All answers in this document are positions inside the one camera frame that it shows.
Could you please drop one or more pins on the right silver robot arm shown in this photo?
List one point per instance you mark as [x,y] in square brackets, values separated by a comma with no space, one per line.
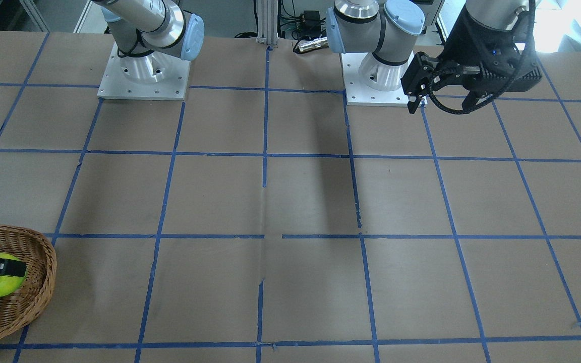
[154,44]

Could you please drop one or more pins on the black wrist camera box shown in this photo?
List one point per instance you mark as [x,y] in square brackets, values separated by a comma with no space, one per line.
[529,80]

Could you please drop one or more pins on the woven wicker basket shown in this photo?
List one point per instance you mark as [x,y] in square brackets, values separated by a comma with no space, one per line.
[28,275]

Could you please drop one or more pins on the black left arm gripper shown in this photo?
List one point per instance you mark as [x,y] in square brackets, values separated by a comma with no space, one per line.
[462,41]

